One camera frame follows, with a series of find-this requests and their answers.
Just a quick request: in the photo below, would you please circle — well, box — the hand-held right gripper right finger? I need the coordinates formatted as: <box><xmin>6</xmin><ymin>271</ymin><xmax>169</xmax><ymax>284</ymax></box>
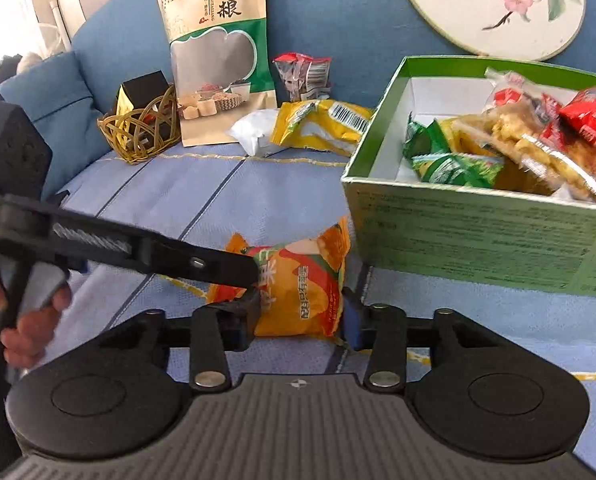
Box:
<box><xmin>340</xmin><ymin>287</ymin><xmax>516</xmax><ymax>392</ymax></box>

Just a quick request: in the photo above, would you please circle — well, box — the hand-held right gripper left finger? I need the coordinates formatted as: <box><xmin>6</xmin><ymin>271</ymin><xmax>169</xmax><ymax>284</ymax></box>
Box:
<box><xmin>98</xmin><ymin>287</ymin><xmax>263</xmax><ymax>392</ymax></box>

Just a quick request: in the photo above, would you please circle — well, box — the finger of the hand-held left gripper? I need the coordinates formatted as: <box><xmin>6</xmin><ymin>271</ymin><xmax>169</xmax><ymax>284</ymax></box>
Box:
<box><xmin>128</xmin><ymin>232</ymin><xmax>262</xmax><ymax>289</ymax></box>

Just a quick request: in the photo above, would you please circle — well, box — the orange snack bag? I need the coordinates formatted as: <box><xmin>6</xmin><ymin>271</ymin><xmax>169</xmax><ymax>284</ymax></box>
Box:
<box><xmin>208</xmin><ymin>216</ymin><xmax>351</xmax><ymax>338</ymax></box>

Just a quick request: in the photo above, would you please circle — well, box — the green cardboard box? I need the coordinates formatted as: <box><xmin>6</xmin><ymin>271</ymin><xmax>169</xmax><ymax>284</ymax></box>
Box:
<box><xmin>341</xmin><ymin>55</ymin><xmax>596</xmax><ymax>298</ymax></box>

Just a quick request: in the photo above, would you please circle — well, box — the pile of mixed snack packets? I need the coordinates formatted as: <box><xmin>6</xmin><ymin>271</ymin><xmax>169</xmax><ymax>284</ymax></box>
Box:
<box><xmin>403</xmin><ymin>67</ymin><xmax>596</xmax><ymax>206</ymax></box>

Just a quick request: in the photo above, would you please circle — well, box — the person's left hand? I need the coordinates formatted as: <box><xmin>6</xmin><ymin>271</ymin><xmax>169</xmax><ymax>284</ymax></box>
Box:
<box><xmin>0</xmin><ymin>255</ymin><xmax>73</xmax><ymax>369</ymax></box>

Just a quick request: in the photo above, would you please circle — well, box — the light blue striped blanket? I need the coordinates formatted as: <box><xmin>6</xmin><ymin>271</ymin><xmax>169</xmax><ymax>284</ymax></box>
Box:
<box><xmin>8</xmin><ymin>147</ymin><xmax>596</xmax><ymax>391</ymax></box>

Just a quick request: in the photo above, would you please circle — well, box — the blue cushion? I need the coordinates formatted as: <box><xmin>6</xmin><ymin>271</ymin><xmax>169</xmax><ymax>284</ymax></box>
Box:
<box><xmin>0</xmin><ymin>50</ymin><xmax>111</xmax><ymax>193</ymax></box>

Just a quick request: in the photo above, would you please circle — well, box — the woven wicker basket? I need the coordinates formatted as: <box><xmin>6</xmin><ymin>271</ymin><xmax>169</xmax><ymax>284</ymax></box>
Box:
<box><xmin>97</xmin><ymin>84</ymin><xmax>181</xmax><ymax>165</ymax></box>

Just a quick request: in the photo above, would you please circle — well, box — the white snack bag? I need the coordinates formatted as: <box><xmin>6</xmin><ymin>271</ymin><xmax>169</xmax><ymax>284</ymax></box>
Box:
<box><xmin>226</xmin><ymin>107</ymin><xmax>281</xmax><ymax>156</ymax></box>

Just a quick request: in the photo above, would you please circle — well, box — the black and yellow carton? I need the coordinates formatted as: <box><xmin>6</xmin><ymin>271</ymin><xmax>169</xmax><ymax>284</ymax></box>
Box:
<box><xmin>115</xmin><ymin>70</ymin><xmax>173</xmax><ymax>143</ymax></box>

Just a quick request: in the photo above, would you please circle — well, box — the yellow snack bag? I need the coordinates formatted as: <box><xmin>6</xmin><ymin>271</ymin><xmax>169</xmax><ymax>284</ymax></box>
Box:
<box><xmin>269</xmin><ymin>99</ymin><xmax>373</xmax><ymax>157</ymax></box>

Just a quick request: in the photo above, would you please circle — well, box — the dark red snack bag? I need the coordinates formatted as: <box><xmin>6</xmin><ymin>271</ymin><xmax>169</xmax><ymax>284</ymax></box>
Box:
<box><xmin>273</xmin><ymin>52</ymin><xmax>333</xmax><ymax>102</ymax></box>

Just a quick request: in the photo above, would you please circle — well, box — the large beige grain pouch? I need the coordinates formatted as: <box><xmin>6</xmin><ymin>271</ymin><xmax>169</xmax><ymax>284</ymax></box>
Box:
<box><xmin>154</xmin><ymin>0</ymin><xmax>279</xmax><ymax>147</ymax></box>

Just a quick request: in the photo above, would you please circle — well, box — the blue sofa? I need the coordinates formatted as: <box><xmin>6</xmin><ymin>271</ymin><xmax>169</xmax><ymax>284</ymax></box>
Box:
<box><xmin>0</xmin><ymin>0</ymin><xmax>596</xmax><ymax>196</ymax></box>

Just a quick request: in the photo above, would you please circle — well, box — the round floral fan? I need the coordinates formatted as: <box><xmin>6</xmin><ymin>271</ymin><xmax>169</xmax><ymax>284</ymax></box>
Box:
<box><xmin>395</xmin><ymin>0</ymin><xmax>586</xmax><ymax>61</ymax></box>

